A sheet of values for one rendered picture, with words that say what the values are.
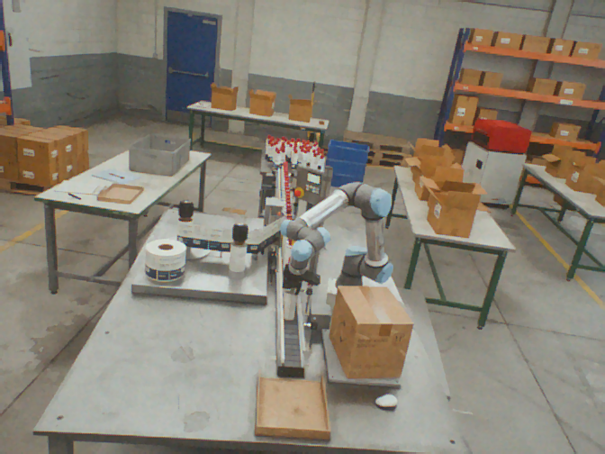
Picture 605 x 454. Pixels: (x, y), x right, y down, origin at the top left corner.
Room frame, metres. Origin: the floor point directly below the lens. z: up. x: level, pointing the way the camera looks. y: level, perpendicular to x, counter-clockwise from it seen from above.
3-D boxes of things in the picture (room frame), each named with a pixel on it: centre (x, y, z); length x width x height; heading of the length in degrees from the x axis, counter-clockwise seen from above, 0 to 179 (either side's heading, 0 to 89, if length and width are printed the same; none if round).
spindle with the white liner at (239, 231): (2.38, 0.32, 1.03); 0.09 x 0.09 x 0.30
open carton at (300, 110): (8.12, 0.27, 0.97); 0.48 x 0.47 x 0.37; 0
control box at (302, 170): (2.60, -0.02, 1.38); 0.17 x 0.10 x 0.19; 61
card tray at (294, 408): (1.50, -0.06, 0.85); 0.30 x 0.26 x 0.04; 6
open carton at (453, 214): (3.89, -1.20, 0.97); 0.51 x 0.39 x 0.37; 93
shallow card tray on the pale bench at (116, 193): (3.52, 1.39, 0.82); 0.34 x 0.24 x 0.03; 3
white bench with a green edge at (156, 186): (4.18, 1.48, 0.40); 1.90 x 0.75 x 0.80; 177
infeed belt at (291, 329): (2.49, 0.05, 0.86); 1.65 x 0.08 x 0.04; 6
